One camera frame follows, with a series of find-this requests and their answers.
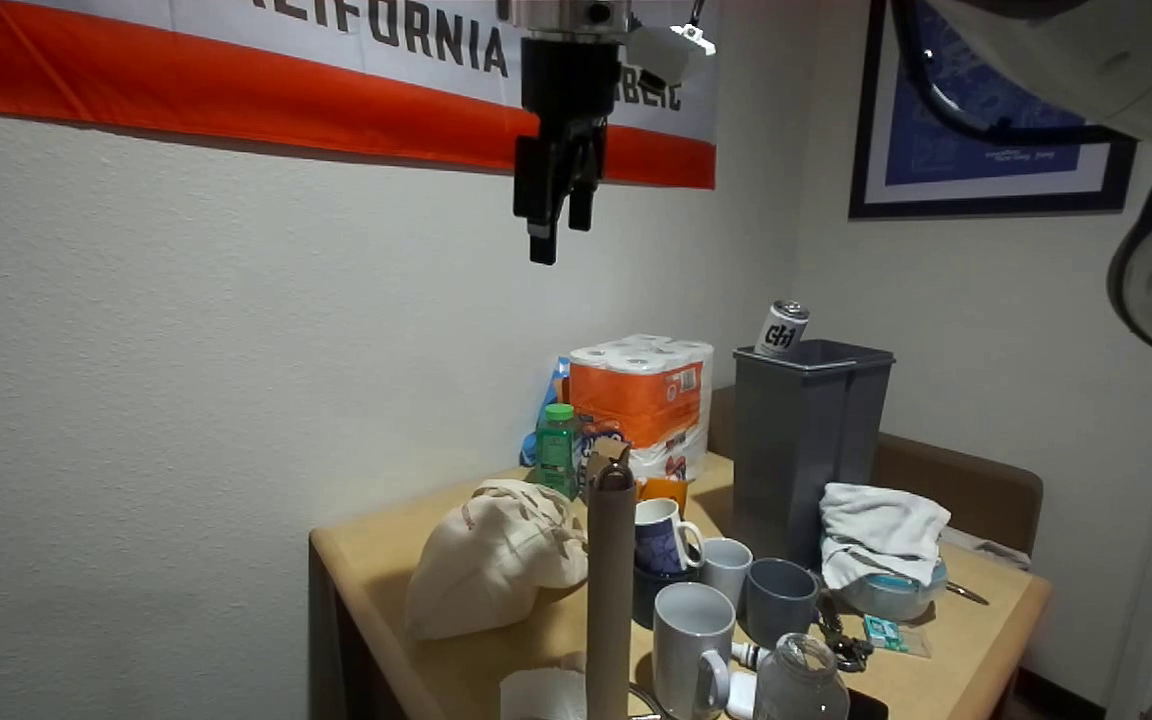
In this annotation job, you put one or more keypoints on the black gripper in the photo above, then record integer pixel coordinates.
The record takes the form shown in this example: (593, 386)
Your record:
(569, 84)

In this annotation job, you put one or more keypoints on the brown cardboard towel roll tube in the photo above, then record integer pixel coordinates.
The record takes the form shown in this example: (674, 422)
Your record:
(608, 601)

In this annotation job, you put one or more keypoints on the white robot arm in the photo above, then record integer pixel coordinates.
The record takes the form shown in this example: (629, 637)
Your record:
(1138, 66)

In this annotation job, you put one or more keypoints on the orange white paper towel pack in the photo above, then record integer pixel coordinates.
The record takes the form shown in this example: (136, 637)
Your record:
(639, 401)

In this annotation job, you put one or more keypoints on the grey plastic bin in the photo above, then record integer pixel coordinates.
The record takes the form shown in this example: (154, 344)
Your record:
(798, 444)

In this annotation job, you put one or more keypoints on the blue spray bottle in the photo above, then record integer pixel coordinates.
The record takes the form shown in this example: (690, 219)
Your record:
(556, 380)

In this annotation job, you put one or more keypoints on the green plastic bottle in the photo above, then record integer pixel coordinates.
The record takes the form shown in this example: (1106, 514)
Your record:
(553, 444)

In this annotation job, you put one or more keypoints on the silver drink can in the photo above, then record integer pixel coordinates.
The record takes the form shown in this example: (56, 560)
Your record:
(780, 330)

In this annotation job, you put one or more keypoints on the orange mug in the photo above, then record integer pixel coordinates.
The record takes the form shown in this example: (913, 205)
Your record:
(661, 490)

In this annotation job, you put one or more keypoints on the navy and white mug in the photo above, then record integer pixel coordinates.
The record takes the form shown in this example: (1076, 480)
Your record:
(667, 540)

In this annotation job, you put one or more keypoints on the California Republic flag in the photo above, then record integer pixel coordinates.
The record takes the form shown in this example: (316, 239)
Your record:
(200, 93)

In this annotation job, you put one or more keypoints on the small white mug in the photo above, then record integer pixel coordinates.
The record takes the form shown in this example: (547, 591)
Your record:
(727, 566)

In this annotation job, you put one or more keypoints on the framed blue poster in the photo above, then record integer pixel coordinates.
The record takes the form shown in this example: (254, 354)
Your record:
(1001, 172)

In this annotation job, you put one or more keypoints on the white crumpled cloth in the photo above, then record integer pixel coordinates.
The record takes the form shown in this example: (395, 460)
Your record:
(880, 527)

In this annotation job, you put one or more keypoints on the dark grey mug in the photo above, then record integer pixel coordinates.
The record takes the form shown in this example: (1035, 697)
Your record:
(779, 601)

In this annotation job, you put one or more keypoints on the large white mug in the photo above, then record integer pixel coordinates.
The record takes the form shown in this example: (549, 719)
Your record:
(690, 644)

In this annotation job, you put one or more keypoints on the small white case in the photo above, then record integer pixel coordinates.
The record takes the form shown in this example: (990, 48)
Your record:
(744, 680)

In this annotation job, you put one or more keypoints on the clear bowl with lid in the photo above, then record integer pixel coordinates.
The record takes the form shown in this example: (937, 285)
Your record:
(894, 601)

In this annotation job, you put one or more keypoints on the black key bunch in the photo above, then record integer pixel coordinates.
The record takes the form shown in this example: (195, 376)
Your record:
(845, 649)

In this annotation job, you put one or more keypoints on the teal small packet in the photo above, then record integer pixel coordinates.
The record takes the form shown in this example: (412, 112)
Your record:
(880, 634)

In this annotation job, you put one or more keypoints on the clear glass jar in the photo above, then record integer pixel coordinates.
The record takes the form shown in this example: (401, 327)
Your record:
(803, 680)

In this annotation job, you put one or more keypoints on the small metal tool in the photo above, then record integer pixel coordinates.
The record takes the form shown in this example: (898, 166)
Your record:
(965, 595)

